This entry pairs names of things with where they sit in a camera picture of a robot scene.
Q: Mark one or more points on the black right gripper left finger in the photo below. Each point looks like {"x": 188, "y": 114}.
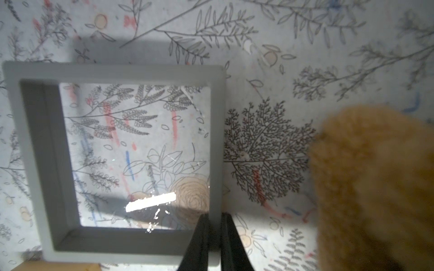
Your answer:
{"x": 197, "y": 254}

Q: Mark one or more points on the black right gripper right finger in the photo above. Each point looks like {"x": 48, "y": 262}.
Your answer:
{"x": 233, "y": 254}

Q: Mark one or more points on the brown teddy bear plush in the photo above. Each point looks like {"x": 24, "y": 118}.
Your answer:
{"x": 373, "y": 173}

